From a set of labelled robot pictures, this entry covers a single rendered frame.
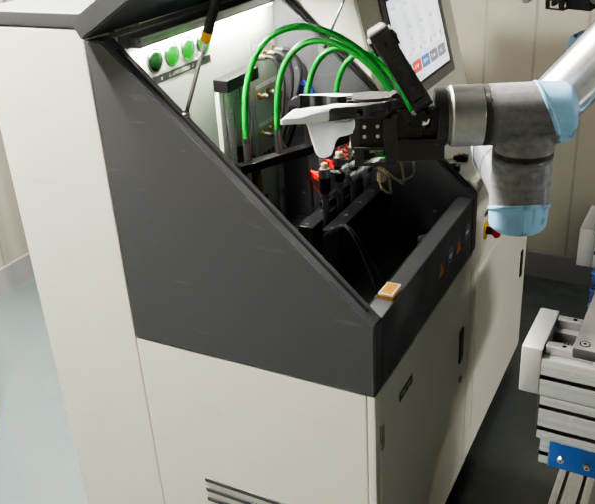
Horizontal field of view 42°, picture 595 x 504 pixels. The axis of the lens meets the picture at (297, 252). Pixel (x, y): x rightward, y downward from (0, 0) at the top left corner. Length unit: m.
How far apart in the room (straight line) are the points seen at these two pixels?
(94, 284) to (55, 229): 0.15
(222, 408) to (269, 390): 0.15
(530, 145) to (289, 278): 0.65
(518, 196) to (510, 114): 0.11
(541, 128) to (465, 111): 0.09
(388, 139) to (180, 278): 0.79
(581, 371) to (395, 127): 0.58
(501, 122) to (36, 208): 1.15
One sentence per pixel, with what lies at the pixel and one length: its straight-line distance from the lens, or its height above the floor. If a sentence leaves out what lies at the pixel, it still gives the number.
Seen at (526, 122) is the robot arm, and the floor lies 1.44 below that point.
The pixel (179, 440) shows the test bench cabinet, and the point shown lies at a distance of 1.93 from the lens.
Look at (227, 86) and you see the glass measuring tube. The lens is 1.85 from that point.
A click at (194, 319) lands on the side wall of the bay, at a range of 1.68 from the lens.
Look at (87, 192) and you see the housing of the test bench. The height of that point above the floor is 1.13.
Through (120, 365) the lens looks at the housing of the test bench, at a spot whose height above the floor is 0.70.
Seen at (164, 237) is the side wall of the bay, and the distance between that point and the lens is 1.62.
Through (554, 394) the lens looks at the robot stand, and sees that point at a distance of 1.39.
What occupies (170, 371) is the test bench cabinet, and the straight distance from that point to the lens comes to 1.81.
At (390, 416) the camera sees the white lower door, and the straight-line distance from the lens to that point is 1.67.
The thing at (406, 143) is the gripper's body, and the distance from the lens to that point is 0.98.
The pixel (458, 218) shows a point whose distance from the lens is 1.91.
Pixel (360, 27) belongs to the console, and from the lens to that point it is 2.04.
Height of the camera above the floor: 1.73
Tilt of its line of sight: 26 degrees down
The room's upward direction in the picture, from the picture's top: 4 degrees counter-clockwise
